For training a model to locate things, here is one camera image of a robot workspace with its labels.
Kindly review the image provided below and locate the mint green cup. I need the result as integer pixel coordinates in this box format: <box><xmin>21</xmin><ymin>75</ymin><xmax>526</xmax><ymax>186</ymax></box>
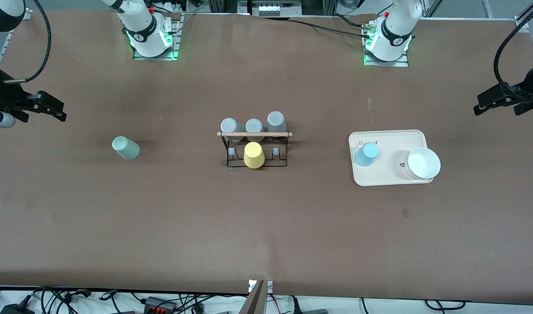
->
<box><xmin>112</xmin><ymin>136</ymin><xmax>140</xmax><ymax>160</ymax></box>

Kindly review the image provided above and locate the light blue cup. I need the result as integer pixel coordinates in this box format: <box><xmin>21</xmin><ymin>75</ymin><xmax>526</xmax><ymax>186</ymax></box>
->
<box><xmin>355</xmin><ymin>144</ymin><xmax>379</xmax><ymax>167</ymax></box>

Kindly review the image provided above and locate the white bowl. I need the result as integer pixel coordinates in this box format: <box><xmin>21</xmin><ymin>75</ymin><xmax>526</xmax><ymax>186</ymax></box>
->
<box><xmin>403</xmin><ymin>147</ymin><xmax>441</xmax><ymax>181</ymax></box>

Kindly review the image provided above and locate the cream plastic tray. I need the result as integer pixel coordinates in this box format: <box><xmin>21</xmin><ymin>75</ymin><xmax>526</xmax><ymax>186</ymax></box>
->
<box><xmin>348</xmin><ymin>130</ymin><xmax>435</xmax><ymax>187</ymax></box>

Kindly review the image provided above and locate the grey cup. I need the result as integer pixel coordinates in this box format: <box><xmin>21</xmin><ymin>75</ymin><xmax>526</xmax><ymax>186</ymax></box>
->
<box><xmin>220</xmin><ymin>118</ymin><xmax>246</xmax><ymax>143</ymax></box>
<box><xmin>266</xmin><ymin>111</ymin><xmax>287</xmax><ymax>141</ymax></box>
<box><xmin>245</xmin><ymin>119</ymin><xmax>266</xmax><ymax>143</ymax></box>

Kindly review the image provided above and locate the yellow cup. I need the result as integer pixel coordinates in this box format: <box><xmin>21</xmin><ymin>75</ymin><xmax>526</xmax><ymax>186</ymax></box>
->
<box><xmin>243</xmin><ymin>142</ymin><xmax>266</xmax><ymax>169</ymax></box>

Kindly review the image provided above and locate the black orange power adapter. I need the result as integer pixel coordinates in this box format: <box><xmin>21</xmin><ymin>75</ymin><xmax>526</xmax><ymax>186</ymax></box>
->
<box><xmin>143</xmin><ymin>297</ymin><xmax>178</xmax><ymax>314</ymax></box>

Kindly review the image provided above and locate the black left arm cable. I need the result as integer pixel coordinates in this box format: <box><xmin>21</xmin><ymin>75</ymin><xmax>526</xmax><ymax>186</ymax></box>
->
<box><xmin>493</xmin><ymin>0</ymin><xmax>533</xmax><ymax>102</ymax></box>

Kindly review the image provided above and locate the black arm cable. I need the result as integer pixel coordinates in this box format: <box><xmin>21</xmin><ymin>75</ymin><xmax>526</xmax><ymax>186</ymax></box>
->
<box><xmin>4</xmin><ymin>0</ymin><xmax>52</xmax><ymax>83</ymax></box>
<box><xmin>493</xmin><ymin>0</ymin><xmax>533</xmax><ymax>102</ymax></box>

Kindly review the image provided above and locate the aluminium frame rail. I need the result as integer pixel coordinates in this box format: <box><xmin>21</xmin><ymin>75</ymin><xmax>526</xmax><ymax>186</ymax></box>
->
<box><xmin>514</xmin><ymin>0</ymin><xmax>533</xmax><ymax>32</ymax></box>
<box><xmin>0</xmin><ymin>8</ymin><xmax>33</xmax><ymax>68</ymax></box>

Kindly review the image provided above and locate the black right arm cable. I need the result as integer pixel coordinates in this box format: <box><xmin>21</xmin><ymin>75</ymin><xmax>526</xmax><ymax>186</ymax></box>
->
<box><xmin>4</xmin><ymin>0</ymin><xmax>52</xmax><ymax>83</ymax></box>

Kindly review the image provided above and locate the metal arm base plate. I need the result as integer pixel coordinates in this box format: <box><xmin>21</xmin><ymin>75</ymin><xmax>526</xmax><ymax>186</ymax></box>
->
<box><xmin>363</xmin><ymin>20</ymin><xmax>410</xmax><ymax>68</ymax></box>
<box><xmin>132</xmin><ymin>13</ymin><xmax>183</xmax><ymax>61</ymax></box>

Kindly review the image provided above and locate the black table cable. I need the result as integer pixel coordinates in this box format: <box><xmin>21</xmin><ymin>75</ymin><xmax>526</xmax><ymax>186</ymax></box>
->
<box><xmin>287</xmin><ymin>14</ymin><xmax>373</xmax><ymax>39</ymax></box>

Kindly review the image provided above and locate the black floor cable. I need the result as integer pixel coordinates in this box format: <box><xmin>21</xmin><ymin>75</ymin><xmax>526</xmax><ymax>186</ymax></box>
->
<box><xmin>425</xmin><ymin>300</ymin><xmax>466</xmax><ymax>311</ymax></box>

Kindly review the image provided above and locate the black wire cup rack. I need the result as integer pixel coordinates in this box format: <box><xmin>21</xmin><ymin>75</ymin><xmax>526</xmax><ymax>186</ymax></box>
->
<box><xmin>217</xmin><ymin>131</ymin><xmax>293</xmax><ymax>170</ymax></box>

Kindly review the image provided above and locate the grey camera stand pole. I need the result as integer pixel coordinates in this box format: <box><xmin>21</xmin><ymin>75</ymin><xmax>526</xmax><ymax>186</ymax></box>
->
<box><xmin>238</xmin><ymin>280</ymin><xmax>265</xmax><ymax>314</ymax></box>

